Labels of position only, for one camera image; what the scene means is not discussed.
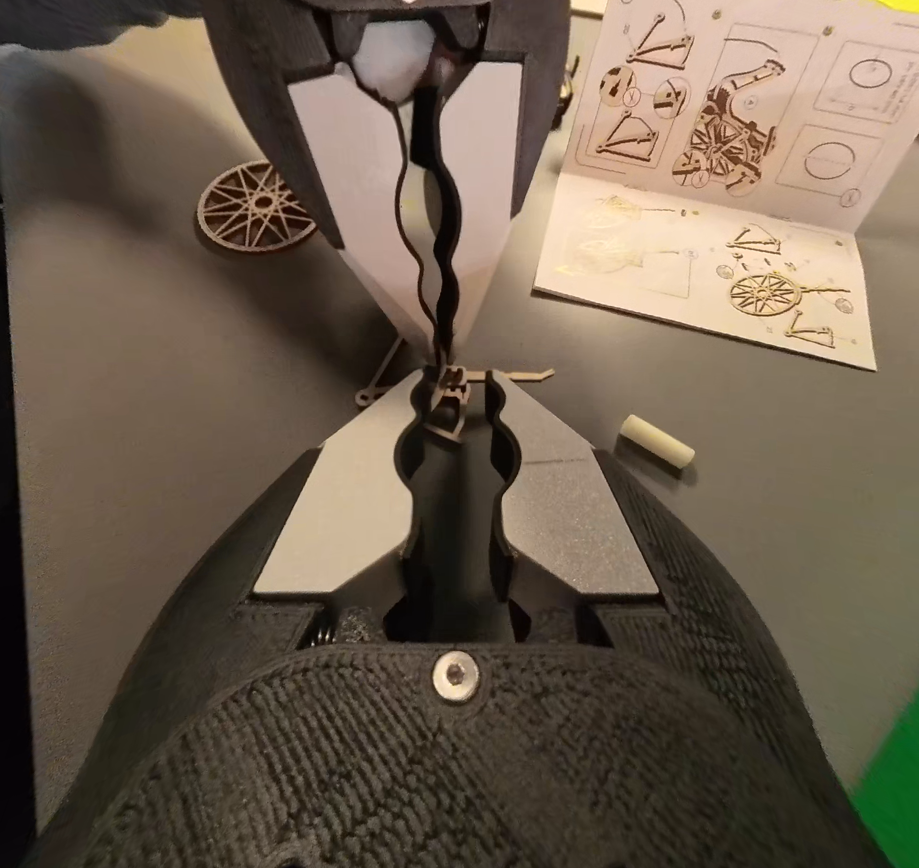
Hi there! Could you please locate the small white cylinder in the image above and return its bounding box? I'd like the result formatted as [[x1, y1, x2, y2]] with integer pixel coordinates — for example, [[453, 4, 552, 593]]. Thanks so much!
[[619, 414, 696, 480]]

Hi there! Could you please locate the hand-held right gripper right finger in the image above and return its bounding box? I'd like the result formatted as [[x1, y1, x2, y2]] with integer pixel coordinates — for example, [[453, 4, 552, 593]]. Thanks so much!
[[485, 370, 663, 621]]

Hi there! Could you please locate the wooden fork frame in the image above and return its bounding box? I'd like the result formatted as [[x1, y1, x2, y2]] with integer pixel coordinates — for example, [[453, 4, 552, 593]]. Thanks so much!
[[354, 337, 558, 447]]

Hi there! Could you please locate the white instruction booklet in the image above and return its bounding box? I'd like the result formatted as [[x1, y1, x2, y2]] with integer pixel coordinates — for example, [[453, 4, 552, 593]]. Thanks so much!
[[531, 0, 919, 373]]

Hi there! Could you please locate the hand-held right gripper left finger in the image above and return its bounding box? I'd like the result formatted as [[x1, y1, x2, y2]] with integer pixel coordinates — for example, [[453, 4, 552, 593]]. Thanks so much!
[[253, 370, 432, 618]]

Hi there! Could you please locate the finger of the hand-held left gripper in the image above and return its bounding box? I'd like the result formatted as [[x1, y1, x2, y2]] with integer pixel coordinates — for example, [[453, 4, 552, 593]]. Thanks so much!
[[286, 62, 440, 361], [413, 60, 525, 361]]

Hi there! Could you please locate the green box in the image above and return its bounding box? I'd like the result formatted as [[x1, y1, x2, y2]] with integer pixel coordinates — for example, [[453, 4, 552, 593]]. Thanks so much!
[[836, 688, 919, 868]]

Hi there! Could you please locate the wooden spoked wheel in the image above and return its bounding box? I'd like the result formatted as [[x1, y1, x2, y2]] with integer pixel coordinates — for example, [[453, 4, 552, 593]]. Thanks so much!
[[195, 160, 320, 257]]

